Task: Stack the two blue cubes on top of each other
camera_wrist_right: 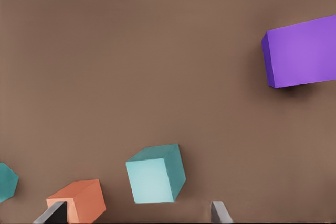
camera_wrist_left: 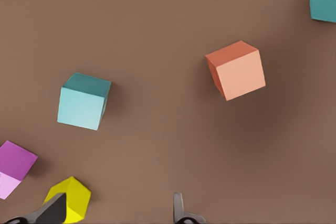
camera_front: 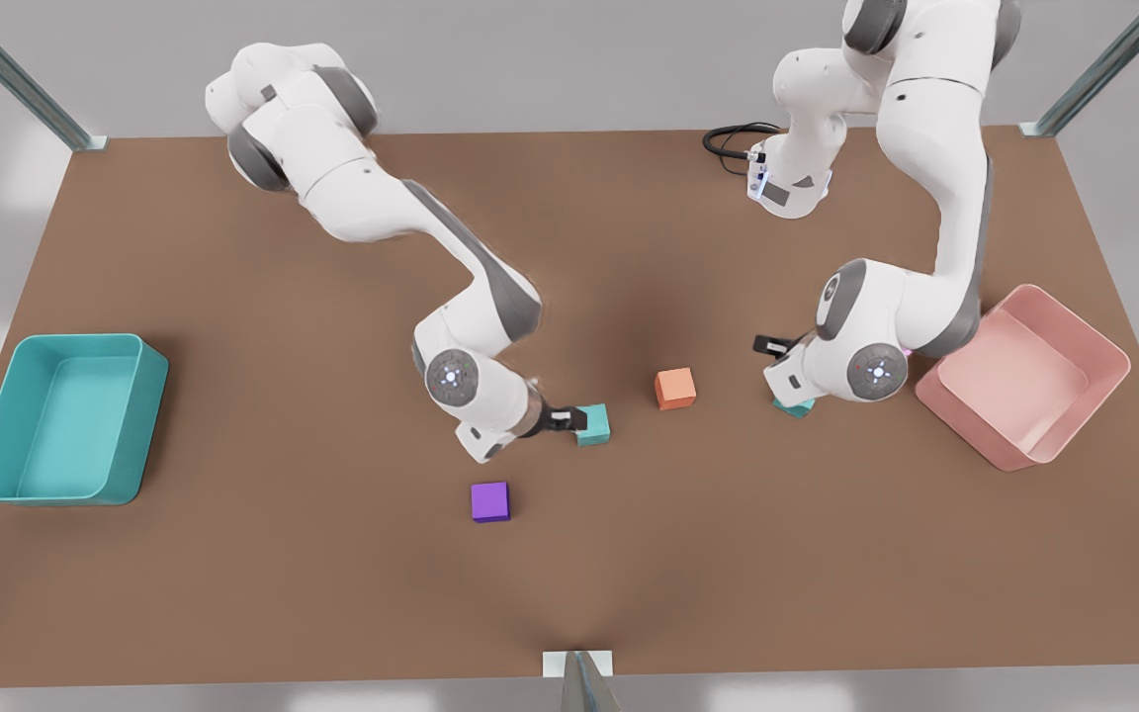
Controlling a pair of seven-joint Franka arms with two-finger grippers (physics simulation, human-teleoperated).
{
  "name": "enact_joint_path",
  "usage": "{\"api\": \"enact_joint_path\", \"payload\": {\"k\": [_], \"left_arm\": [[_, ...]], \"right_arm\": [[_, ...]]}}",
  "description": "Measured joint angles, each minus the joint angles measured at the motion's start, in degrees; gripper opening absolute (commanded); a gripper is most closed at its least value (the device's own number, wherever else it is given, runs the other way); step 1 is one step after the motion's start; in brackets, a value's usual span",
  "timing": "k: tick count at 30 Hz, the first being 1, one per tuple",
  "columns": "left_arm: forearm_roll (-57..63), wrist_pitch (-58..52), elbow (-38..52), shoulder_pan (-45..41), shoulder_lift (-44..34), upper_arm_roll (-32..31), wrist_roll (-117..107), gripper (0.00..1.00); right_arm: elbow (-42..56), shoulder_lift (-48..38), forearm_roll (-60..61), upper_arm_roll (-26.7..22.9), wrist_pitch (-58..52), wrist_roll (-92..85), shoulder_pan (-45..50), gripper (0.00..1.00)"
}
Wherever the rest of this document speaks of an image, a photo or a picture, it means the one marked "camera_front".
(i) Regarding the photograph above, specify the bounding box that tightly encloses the purple cube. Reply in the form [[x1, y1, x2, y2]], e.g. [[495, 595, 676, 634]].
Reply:
[[471, 482, 511, 523]]

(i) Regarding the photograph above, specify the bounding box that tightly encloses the orange cube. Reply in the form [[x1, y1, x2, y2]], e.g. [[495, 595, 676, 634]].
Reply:
[[655, 367, 698, 411]]

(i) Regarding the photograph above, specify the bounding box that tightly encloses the pink plastic bin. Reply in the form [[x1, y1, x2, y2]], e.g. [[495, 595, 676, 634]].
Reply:
[[915, 284, 1132, 473]]

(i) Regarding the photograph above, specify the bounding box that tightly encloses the teal plastic bin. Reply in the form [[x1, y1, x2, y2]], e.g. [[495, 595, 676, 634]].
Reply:
[[0, 333, 170, 507]]

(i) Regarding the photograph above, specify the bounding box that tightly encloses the black cable loop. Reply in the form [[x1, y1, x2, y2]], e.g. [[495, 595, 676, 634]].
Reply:
[[702, 123, 782, 180]]

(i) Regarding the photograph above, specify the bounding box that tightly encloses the silver frame post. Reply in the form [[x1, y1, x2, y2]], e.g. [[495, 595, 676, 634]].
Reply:
[[1018, 0, 1139, 138], [0, 0, 109, 153], [541, 650, 621, 712]]

